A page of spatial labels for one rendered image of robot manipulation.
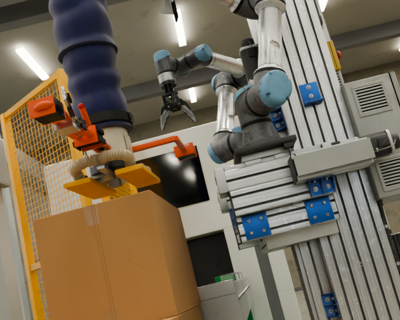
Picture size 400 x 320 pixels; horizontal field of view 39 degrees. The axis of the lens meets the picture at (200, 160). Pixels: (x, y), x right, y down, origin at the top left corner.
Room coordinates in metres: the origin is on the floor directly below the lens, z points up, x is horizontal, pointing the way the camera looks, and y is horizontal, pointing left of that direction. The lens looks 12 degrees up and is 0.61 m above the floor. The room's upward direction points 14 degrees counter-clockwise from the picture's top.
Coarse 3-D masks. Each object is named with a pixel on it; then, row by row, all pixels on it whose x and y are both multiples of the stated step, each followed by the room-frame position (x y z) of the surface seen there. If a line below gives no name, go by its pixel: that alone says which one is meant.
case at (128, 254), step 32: (64, 224) 1.77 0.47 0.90; (96, 224) 1.77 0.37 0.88; (128, 224) 1.76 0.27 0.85; (160, 224) 1.80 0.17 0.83; (64, 256) 1.78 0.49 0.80; (96, 256) 1.77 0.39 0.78; (128, 256) 1.76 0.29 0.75; (160, 256) 1.75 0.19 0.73; (64, 288) 1.78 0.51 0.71; (96, 288) 1.77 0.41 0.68; (128, 288) 1.76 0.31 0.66; (160, 288) 1.76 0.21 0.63; (192, 288) 2.20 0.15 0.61
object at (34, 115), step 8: (32, 104) 1.44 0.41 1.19; (56, 104) 1.45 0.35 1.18; (32, 112) 1.44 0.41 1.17; (40, 112) 1.44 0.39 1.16; (48, 112) 1.44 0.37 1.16; (56, 112) 1.44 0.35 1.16; (64, 112) 1.51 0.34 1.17; (40, 120) 1.47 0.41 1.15; (48, 120) 1.49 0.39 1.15; (56, 120) 1.50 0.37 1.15
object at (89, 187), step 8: (64, 184) 1.92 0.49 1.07; (72, 184) 1.92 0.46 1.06; (80, 184) 1.92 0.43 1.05; (88, 184) 1.94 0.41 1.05; (96, 184) 1.98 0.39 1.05; (104, 184) 2.09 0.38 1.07; (80, 192) 2.05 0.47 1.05; (88, 192) 2.08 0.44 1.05; (96, 192) 2.12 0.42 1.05; (104, 192) 2.16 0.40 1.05; (112, 192) 2.20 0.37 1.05
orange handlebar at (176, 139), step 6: (42, 102) 1.42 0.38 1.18; (48, 102) 1.42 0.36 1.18; (36, 108) 1.42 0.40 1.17; (42, 108) 1.42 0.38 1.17; (48, 108) 1.43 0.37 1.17; (66, 114) 1.53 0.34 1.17; (66, 120) 1.56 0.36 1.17; (78, 132) 1.69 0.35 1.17; (84, 132) 1.70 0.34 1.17; (90, 132) 1.75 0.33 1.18; (72, 138) 1.74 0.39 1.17; (78, 138) 1.77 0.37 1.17; (168, 138) 2.09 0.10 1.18; (174, 138) 2.09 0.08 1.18; (108, 144) 1.96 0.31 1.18; (144, 144) 2.10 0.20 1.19; (150, 144) 2.10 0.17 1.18; (156, 144) 2.09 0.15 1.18; (162, 144) 2.10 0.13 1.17; (180, 144) 2.17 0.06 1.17; (96, 150) 1.96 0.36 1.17; (138, 150) 2.11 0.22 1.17; (186, 150) 2.30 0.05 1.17
